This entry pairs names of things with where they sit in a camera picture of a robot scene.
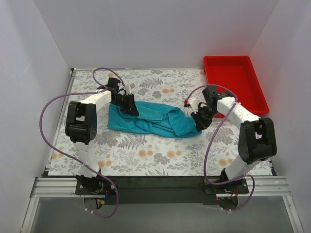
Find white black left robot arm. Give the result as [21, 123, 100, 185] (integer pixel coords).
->
[65, 78, 139, 194]

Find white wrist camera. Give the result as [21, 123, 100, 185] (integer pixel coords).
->
[184, 98, 199, 114]
[123, 83, 136, 95]

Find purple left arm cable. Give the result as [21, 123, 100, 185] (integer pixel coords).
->
[40, 67, 124, 218]

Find red plastic tray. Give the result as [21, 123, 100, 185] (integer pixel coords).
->
[203, 55, 269, 116]

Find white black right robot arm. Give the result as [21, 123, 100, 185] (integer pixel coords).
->
[184, 84, 277, 193]

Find aluminium frame rail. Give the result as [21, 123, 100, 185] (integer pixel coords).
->
[21, 176, 304, 233]

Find teal t shirt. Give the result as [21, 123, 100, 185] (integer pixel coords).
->
[107, 101, 201, 138]

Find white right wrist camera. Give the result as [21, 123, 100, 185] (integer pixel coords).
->
[184, 98, 199, 114]

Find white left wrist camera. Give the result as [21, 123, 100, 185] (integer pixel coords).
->
[123, 83, 136, 95]

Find floral patterned table mat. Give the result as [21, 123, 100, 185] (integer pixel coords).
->
[48, 68, 272, 177]

